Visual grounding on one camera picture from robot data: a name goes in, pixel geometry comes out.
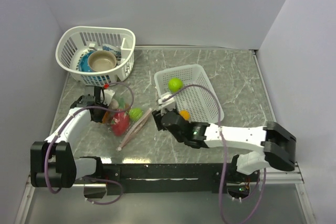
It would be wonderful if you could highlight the red fake strawberry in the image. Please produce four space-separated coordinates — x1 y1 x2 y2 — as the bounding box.
111 112 130 136

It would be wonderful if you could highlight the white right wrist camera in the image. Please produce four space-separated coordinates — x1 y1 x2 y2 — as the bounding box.
157 92 176 113

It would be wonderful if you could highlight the blue patterned white dish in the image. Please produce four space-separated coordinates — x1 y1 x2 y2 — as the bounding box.
102 44 122 61

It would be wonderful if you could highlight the beige bowl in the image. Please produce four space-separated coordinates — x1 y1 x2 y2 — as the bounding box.
88 50 117 72

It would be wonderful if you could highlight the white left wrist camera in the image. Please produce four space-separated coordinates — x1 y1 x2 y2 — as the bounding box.
102 89 115 105

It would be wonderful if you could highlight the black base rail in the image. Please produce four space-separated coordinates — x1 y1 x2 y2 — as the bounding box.
72 163 258 196

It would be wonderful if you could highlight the white slatted round basket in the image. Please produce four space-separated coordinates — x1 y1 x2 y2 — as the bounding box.
55 26 136 87

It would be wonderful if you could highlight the green fake apple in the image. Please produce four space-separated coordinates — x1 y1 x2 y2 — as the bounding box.
168 78 183 93

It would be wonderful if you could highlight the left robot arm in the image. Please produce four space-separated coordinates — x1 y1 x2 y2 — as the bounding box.
30 86 115 193

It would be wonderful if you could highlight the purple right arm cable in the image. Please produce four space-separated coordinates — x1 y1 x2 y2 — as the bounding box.
162 84 267 224

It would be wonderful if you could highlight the white fake radish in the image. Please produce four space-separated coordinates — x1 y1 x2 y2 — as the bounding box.
108 99 119 110

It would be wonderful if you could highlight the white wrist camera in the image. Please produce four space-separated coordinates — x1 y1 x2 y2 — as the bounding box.
102 89 115 105
157 92 176 113

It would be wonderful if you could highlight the white perforated rectangular basket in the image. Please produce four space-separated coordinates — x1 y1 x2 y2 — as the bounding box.
154 64 224 123

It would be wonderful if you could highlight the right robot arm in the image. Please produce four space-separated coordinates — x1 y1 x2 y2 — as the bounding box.
152 109 297 181

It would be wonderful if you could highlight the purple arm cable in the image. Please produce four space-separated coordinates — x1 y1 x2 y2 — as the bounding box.
44 82 135 206
162 84 267 224

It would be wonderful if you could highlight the clear zip top bag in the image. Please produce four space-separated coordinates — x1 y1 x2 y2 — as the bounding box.
102 97 153 152

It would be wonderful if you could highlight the orange fake fruit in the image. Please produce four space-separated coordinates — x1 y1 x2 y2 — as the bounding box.
179 110 190 121

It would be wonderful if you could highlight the blue plate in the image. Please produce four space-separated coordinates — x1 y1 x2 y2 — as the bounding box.
78 51 93 72

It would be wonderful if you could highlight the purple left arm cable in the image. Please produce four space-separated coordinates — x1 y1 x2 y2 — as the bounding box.
44 82 135 206

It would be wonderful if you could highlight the aluminium frame rail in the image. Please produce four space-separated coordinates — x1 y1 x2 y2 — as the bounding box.
266 163 304 184

